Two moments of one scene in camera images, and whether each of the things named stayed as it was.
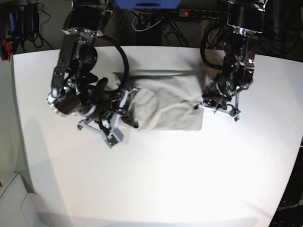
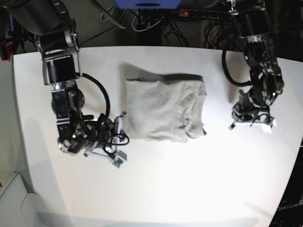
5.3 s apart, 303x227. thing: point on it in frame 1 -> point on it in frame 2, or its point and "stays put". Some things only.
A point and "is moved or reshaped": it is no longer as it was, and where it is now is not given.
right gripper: [219, 100] -> [246, 111]
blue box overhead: [148, 4] stays put
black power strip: [200, 13] stays put
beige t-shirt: [165, 100] is moved or reshaped
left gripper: [110, 107] -> [110, 138]
